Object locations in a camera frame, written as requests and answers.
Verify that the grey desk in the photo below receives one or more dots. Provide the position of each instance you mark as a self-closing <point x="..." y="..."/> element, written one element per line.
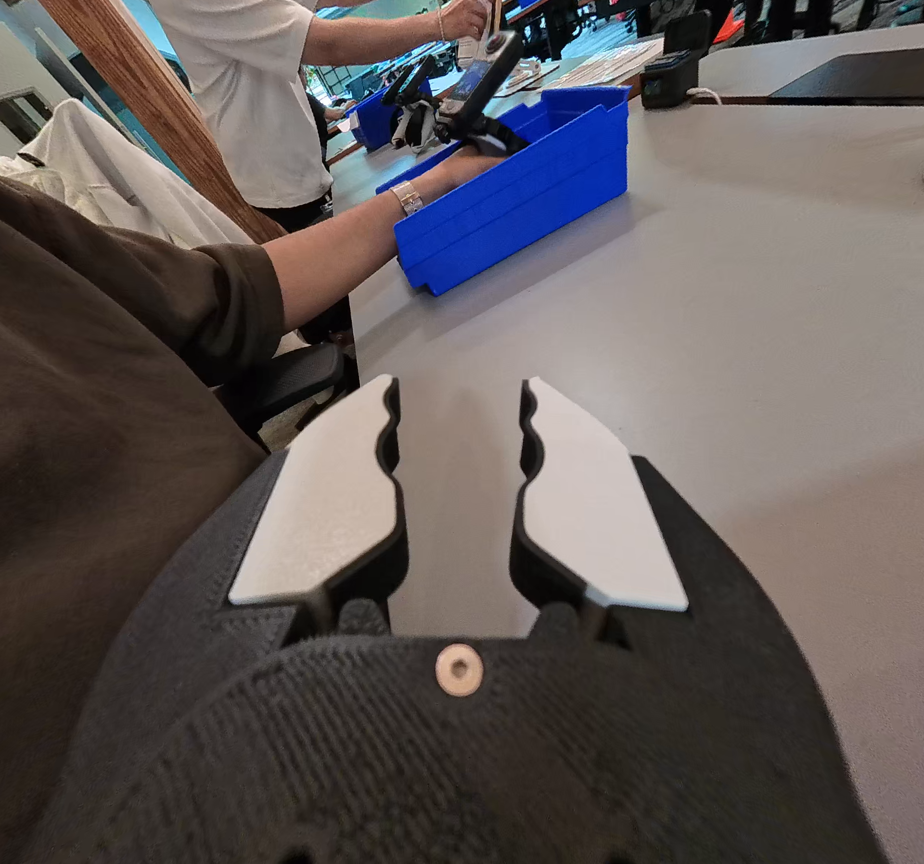
<point x="722" y="301"/>

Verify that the silver wristwatch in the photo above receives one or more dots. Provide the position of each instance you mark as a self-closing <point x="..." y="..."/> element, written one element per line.
<point x="404" y="198"/>

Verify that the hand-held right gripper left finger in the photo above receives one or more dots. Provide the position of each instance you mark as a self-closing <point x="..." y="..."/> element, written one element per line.
<point x="325" y="510"/>

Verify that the person's left forearm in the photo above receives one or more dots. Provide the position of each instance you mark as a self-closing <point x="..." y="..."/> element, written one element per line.
<point x="325" y="257"/>

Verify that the blue plastic bin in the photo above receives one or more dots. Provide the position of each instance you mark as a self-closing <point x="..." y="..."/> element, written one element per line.
<point x="520" y="207"/>
<point x="368" y="120"/>

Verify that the idle black white gripper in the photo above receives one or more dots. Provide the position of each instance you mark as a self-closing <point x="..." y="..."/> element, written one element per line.
<point x="415" y="120"/>

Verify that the black device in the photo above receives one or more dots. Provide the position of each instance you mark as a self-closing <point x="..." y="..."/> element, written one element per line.
<point x="671" y="62"/>

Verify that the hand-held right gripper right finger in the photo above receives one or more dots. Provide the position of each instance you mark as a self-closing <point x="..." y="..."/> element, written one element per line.
<point x="592" y="517"/>

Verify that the person's dark clothing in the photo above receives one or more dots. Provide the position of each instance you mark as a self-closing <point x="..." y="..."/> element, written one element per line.
<point x="108" y="445"/>

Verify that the clear plastic sheet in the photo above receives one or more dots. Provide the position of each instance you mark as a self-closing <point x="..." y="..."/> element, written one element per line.
<point x="613" y="59"/>

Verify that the white jacket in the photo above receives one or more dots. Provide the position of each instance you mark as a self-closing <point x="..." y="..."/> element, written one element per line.
<point x="108" y="178"/>

